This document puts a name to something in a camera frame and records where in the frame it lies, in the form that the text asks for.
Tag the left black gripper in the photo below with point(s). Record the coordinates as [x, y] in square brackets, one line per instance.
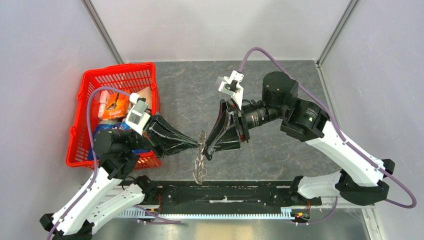
[158, 131]

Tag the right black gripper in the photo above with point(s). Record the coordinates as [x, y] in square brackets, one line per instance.
[229, 139]

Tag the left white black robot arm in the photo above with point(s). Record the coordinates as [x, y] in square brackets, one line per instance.
[85, 213]

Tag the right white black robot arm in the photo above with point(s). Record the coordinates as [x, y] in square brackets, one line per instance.
[359, 182]

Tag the blue Doritos chip bag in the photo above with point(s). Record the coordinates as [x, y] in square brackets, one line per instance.
[103, 125]

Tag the orange snack box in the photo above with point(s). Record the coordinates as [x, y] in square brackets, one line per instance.
[116, 107]

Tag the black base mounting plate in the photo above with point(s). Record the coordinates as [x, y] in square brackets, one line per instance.
[225, 197]

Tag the red plastic basket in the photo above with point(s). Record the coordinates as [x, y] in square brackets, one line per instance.
[131, 77]

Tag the pink white small packet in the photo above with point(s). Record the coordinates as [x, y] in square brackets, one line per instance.
[103, 100]

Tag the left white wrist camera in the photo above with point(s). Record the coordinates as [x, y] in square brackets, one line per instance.
[138, 117]

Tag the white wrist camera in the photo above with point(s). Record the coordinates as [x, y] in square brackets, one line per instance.
[231, 85]
[138, 117]

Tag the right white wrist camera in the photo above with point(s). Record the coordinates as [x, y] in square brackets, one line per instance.
[231, 85]

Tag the white slotted cable duct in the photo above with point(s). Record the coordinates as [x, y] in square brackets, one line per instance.
[136, 213]

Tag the left aluminium frame post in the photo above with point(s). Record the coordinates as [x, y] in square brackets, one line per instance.
[101, 28]

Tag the aluminium frame post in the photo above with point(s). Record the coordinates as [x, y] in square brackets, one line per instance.
[101, 28]
[346, 15]

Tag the right aluminium frame post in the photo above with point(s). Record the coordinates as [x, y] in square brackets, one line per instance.
[346, 15]

